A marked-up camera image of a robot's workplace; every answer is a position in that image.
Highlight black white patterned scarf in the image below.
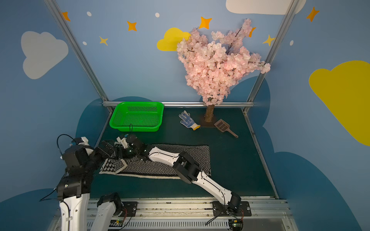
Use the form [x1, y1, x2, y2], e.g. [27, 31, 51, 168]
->
[99, 143, 211, 179]

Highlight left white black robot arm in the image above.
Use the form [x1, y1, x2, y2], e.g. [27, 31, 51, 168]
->
[56, 137, 128, 231]

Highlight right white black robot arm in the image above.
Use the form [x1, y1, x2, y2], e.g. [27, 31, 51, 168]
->
[116, 135, 241, 216]

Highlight green plastic basket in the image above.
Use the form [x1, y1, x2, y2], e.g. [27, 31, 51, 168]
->
[109, 102, 164, 132]

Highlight white blue work glove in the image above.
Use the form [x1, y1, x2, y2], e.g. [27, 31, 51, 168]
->
[179, 110, 200, 131]

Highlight brown plastic slotted scoop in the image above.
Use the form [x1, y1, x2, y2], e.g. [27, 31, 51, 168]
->
[214, 119, 239, 138]

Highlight pink artificial blossom tree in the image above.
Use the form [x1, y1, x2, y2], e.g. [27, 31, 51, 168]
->
[177, 19, 271, 123]

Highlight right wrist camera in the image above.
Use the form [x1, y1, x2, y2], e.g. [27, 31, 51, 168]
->
[115, 137, 129, 149]

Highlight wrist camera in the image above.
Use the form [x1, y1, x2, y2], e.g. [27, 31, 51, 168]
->
[73, 137, 93, 150]
[115, 137, 129, 149]

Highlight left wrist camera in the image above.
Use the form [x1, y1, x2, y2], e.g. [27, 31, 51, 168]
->
[73, 137, 93, 150]

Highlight aluminium back frame bar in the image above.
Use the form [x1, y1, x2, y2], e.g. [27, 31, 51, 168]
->
[102, 101, 254, 108]

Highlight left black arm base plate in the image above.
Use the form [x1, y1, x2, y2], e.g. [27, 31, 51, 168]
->
[117, 201, 138, 217]

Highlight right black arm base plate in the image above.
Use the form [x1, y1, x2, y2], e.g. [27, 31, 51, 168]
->
[212, 201, 252, 217]

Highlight right aluminium frame post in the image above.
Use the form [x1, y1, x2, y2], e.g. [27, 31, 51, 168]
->
[246, 0, 301, 102]

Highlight aluminium frame post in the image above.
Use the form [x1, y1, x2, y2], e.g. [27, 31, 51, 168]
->
[44, 0, 109, 101]
[246, 0, 301, 102]

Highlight left aluminium frame post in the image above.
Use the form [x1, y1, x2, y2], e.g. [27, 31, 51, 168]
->
[44, 0, 109, 101]

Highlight aluminium front rail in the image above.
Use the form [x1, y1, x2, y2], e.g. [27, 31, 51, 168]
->
[47, 197, 298, 231]

